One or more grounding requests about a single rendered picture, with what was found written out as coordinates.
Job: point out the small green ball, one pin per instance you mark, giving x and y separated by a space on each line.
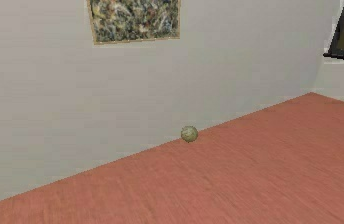
189 134

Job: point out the framed abstract speckled painting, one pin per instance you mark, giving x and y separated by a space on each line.
135 19

